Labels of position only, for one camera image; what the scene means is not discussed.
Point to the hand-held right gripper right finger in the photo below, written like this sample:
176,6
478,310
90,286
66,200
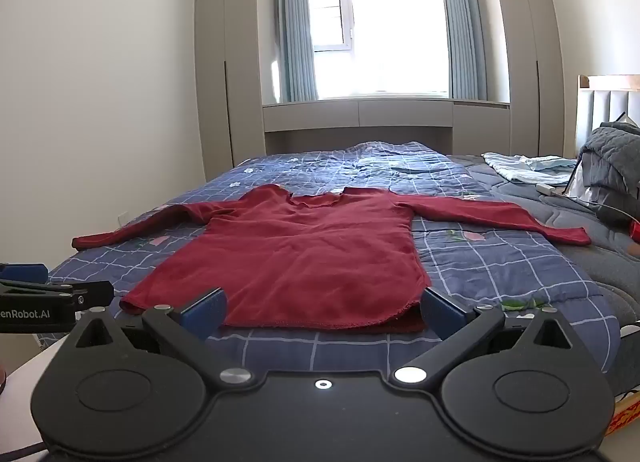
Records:
442,314

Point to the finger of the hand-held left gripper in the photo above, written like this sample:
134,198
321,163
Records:
22,273
90,293

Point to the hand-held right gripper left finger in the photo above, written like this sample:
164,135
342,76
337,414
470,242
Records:
206,313

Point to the red long-sleeved shirt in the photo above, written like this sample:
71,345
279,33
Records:
300,262

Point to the grey quilted bedspread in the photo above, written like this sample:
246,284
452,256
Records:
550,222

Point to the white charger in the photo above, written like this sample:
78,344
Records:
546,189

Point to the light blue cloth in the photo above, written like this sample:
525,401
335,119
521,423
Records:
520,164

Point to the blue checked floral quilt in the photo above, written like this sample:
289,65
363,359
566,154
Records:
350,161

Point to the beige window cabinet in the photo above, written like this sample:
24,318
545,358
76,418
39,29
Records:
390,114

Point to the orange printed box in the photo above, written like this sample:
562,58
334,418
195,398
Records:
625,412

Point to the small red object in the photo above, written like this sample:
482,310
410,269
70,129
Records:
635,231

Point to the grey padded blanket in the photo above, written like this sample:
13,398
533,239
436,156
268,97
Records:
615,156

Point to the beige tall wardrobe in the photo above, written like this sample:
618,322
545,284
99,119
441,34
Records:
227,66

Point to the beige wardrobe with round hole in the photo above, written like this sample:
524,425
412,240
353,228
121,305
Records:
530,66

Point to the grey padded headboard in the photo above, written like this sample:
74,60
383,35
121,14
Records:
607,101

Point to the window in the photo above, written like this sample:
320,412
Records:
390,31

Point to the blue-grey curtain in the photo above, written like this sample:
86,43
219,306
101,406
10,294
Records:
462,26
297,26

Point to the white wall socket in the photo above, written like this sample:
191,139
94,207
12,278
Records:
124,216

